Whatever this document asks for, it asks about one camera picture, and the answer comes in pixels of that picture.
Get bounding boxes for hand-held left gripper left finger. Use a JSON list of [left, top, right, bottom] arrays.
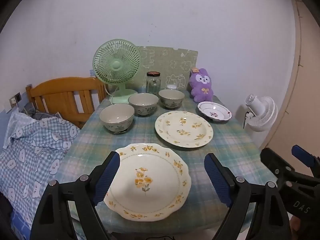
[[30, 151, 121, 240]]

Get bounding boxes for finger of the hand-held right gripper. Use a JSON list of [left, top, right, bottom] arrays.
[[291, 144, 320, 174], [260, 147, 297, 182]]

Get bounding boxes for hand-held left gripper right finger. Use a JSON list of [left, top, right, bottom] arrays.
[[204, 153, 298, 240]]

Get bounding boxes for scalloped yellow flower plate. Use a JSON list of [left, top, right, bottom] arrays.
[[103, 143, 192, 222]]

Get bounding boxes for round yellow flower plate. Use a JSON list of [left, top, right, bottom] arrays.
[[154, 111, 214, 148]]

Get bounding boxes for grey leaf-patterned bowl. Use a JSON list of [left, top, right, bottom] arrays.
[[158, 89, 185, 110], [128, 93, 159, 117], [99, 104, 135, 132]]

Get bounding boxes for white red-patterned plate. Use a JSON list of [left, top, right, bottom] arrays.
[[197, 101, 233, 122]]

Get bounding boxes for green plaid tablecloth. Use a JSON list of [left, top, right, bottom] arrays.
[[60, 90, 278, 240]]

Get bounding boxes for white clip fan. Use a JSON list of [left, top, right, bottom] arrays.
[[244, 94, 278, 132]]

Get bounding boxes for beige door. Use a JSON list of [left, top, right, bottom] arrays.
[[260, 0, 320, 155]]

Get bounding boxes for blue checkered printed blanket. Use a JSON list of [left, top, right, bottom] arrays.
[[0, 110, 81, 220]]

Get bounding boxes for grey plaid cloth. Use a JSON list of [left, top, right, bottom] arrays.
[[19, 102, 62, 121]]

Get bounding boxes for purple plush bunny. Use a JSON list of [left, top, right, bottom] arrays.
[[189, 67, 214, 103]]

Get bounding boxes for wooden headboard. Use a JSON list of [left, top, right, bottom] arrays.
[[26, 77, 107, 129]]

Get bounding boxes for glass jar with dark lid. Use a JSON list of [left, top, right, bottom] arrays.
[[146, 71, 161, 95]]

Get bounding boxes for green desk fan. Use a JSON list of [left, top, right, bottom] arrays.
[[92, 39, 142, 105]]

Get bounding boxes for green patterned board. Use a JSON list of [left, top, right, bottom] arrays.
[[136, 46, 198, 93]]

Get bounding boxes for black fan cable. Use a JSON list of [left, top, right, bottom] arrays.
[[242, 110, 254, 129]]

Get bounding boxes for wall socket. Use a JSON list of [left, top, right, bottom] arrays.
[[9, 92, 22, 107]]

